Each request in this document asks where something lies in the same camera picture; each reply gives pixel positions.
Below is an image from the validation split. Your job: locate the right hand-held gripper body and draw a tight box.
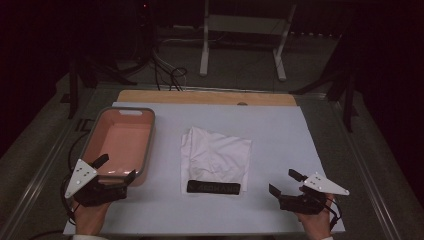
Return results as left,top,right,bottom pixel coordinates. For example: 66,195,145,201
279,172,350,215

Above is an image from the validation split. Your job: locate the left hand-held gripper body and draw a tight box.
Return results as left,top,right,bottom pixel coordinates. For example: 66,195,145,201
64,158,129,208

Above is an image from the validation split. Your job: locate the pink basin with grey rim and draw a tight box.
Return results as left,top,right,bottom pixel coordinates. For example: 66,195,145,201
79,106,157,188

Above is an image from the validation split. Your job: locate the white underwear with black waistband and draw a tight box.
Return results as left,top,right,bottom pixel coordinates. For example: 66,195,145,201
180,125,253,196

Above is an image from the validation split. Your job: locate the person's right hand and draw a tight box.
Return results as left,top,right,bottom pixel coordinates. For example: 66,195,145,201
294,193,335,240

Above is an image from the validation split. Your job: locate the person's left hand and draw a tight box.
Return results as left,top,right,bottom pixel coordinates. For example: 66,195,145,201
71,199,112,236

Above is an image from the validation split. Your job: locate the white board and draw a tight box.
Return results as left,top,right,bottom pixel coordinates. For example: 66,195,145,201
63,101,346,236

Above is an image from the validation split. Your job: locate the black tripod stand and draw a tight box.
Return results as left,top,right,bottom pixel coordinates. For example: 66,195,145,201
59,54,138,120
288,64,360,133

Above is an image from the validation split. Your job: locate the wooden table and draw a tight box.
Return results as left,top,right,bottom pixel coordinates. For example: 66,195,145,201
117,89,298,107

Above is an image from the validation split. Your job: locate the white metal stand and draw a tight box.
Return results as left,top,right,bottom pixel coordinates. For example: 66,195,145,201
199,0,298,82

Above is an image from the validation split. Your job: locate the black floor cable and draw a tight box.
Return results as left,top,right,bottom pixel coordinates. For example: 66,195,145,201
67,130,90,172

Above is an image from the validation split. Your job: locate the right hand-held gripper cable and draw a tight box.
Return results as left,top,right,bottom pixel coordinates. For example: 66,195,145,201
323,198,343,232

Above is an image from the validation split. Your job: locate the aluminium frame rail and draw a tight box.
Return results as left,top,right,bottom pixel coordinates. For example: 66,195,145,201
328,98,403,240
0,87,101,240

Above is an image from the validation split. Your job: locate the bundle of floor cables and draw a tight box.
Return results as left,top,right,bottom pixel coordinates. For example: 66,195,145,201
151,37,188,92

